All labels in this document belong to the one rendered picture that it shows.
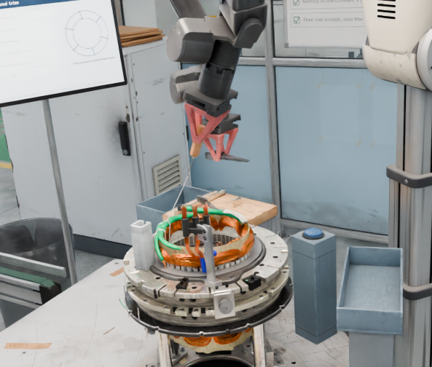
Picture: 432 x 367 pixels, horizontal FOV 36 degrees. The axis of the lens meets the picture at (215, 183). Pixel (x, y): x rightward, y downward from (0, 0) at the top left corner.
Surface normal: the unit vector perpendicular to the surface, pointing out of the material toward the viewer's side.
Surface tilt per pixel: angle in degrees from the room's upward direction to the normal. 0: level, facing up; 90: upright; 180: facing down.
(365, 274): 0
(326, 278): 90
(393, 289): 0
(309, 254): 90
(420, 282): 90
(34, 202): 90
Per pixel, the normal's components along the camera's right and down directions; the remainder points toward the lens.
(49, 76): 0.51, 0.13
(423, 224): 0.37, 0.29
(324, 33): -0.51, 0.32
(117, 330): -0.07, -0.94
